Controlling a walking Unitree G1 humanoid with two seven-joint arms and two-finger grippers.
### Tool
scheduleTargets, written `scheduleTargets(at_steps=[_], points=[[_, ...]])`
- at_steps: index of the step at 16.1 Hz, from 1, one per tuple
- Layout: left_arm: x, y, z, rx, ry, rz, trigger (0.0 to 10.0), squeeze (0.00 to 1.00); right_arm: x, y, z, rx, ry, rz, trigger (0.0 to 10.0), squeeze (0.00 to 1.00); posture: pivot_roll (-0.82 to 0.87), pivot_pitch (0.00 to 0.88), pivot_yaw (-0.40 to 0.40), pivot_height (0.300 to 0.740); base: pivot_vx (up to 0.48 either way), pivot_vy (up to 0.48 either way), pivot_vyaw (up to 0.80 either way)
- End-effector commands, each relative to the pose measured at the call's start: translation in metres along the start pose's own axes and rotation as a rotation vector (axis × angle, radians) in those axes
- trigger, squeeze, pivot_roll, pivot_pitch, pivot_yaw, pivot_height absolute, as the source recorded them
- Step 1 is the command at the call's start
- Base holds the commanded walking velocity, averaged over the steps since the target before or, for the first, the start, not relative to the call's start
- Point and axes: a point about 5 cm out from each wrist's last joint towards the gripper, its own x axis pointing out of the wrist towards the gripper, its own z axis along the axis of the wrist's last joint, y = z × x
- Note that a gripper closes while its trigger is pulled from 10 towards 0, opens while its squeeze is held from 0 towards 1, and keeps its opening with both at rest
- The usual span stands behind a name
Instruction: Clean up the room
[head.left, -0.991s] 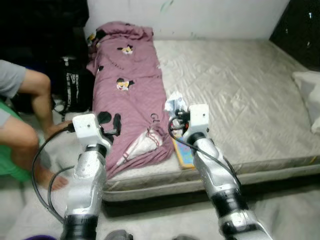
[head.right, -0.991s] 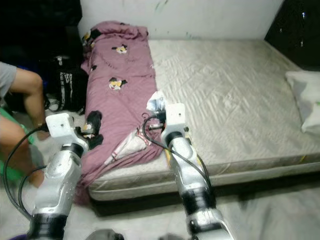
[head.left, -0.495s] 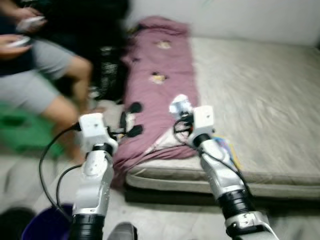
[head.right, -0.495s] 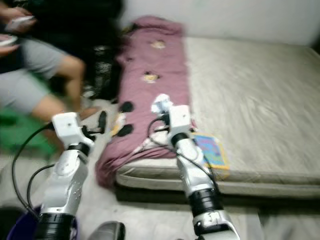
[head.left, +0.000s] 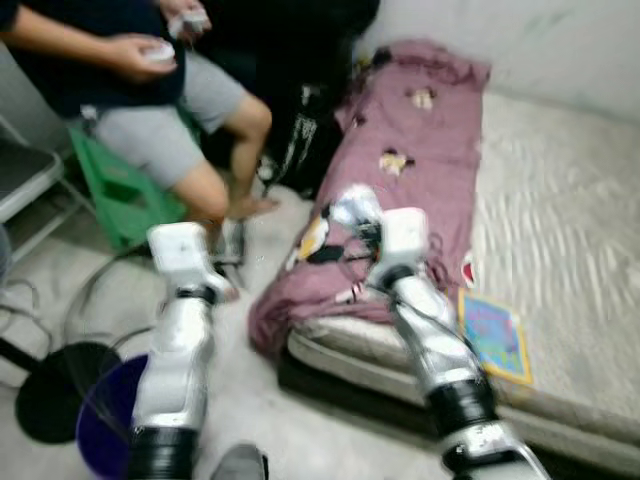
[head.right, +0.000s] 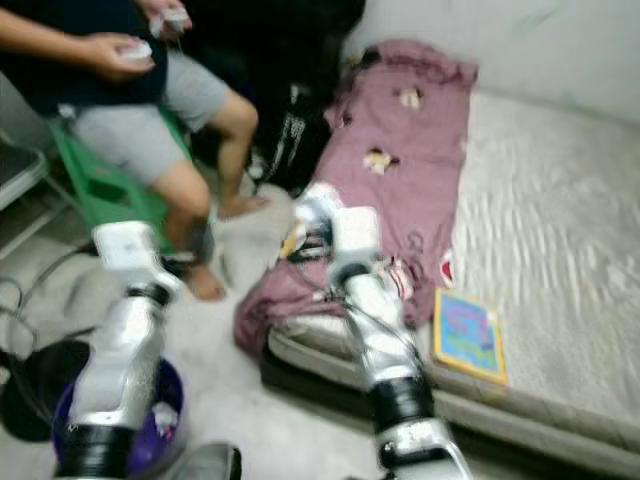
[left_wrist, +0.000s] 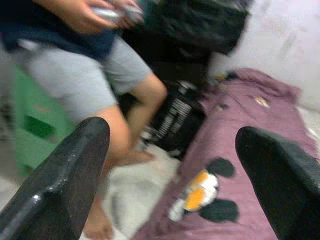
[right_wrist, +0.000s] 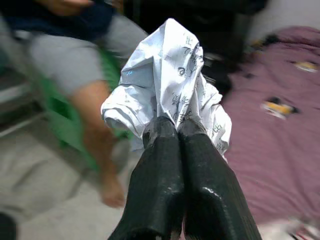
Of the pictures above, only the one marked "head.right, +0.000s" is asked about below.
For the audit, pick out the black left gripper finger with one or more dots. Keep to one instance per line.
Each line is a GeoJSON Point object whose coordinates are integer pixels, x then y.
{"type": "Point", "coordinates": [198, 243]}

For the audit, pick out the colourful children's book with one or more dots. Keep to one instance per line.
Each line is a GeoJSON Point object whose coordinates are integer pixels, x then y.
{"type": "Point", "coordinates": [468, 335]}

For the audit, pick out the white handheld controller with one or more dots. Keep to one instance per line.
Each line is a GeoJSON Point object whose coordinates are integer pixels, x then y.
{"type": "Point", "coordinates": [138, 52]}
{"type": "Point", "coordinates": [175, 20]}

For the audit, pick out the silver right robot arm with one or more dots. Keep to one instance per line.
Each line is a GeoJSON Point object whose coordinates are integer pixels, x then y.
{"type": "Point", "coordinates": [390, 340]}

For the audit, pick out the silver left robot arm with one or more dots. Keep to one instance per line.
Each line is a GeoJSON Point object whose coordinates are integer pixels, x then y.
{"type": "Point", "coordinates": [125, 370]}

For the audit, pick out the person's right forearm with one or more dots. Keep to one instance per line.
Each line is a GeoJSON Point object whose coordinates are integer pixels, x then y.
{"type": "Point", "coordinates": [50, 32]}

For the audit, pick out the person's right hand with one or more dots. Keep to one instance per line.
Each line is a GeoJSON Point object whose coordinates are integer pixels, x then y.
{"type": "Point", "coordinates": [108, 55]}

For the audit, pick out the person's left hand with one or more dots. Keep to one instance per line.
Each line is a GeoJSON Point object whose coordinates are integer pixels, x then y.
{"type": "Point", "coordinates": [155, 8]}

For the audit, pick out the green plastic stool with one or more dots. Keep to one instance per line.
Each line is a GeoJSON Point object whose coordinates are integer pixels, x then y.
{"type": "Point", "coordinates": [105, 190]}

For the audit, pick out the pink cartoon print blanket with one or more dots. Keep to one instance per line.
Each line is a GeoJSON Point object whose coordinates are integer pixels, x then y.
{"type": "Point", "coordinates": [410, 160]}

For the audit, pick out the black round stand base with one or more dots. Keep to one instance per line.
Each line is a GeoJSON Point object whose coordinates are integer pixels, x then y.
{"type": "Point", "coordinates": [50, 375]}

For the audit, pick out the purple plastic bucket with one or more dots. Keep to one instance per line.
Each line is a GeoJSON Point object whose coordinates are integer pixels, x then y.
{"type": "Point", "coordinates": [165, 445]}

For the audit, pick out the grey metal chair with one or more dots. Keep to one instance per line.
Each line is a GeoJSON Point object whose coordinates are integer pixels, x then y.
{"type": "Point", "coordinates": [20, 170]}

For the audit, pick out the grey left robot leg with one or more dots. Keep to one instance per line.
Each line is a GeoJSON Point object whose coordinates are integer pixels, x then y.
{"type": "Point", "coordinates": [205, 465]}

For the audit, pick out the person in grey shorts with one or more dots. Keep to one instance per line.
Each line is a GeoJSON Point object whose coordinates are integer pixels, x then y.
{"type": "Point", "coordinates": [60, 70]}

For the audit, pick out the grey patterned mattress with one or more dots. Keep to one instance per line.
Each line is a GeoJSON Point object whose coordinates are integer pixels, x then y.
{"type": "Point", "coordinates": [550, 230]}

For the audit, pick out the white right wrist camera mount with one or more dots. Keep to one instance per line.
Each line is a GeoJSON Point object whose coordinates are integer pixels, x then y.
{"type": "Point", "coordinates": [355, 235]}

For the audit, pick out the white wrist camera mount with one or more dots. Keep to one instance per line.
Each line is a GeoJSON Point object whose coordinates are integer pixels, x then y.
{"type": "Point", "coordinates": [125, 250]}
{"type": "Point", "coordinates": [355, 235]}

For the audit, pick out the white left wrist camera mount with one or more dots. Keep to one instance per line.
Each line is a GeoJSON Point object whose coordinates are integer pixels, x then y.
{"type": "Point", "coordinates": [125, 250]}

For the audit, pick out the black bed frame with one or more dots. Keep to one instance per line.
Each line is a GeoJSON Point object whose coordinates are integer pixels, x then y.
{"type": "Point", "coordinates": [320, 385]}

